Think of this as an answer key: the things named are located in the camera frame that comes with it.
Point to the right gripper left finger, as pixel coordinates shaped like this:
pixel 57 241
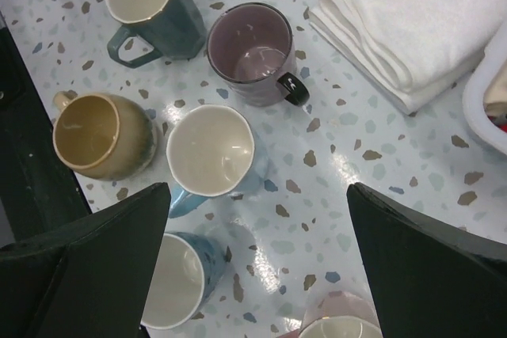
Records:
pixel 87 278

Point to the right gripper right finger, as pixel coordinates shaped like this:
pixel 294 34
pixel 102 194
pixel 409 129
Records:
pixel 427 278

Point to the light blue faceted mug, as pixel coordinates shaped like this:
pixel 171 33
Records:
pixel 212 152

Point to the purple mug black handle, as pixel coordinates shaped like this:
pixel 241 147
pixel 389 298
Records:
pixel 251 47

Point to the pale pink mug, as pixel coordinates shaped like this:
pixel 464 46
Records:
pixel 338 314

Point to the blue speckled mug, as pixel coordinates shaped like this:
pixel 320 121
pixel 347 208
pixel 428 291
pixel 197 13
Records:
pixel 186 273

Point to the tan glazed round mug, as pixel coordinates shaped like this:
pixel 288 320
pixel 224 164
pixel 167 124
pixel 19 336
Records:
pixel 103 136

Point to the white plastic basin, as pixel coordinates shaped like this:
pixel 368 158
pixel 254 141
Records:
pixel 493 66

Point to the beige cloth bag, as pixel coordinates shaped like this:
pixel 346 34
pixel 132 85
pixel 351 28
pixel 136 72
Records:
pixel 495 98

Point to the folded white towel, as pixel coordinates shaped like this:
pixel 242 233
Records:
pixel 412 49

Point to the grey green faceted mug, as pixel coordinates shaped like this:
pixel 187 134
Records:
pixel 174 28

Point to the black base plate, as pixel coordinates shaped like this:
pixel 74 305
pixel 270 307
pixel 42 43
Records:
pixel 38 192

